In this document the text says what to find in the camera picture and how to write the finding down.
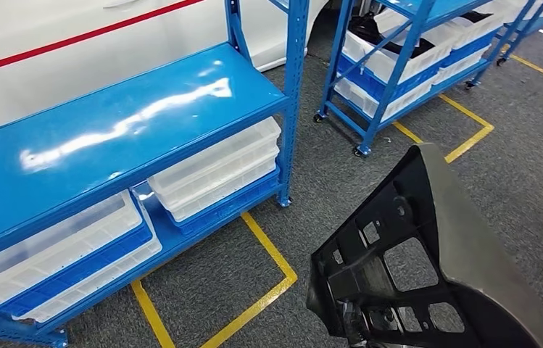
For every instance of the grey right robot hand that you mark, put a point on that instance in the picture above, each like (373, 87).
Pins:
(354, 326)

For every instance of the black license plate frame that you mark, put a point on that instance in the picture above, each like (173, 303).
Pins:
(468, 249)

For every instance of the blue metal shelf rack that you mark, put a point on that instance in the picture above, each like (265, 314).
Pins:
(394, 81)
(108, 120)

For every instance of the black plastic part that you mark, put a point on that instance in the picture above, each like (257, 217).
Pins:
(417, 48)
(475, 17)

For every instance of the white car with red stripe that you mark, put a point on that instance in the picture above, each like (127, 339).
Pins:
(84, 72)

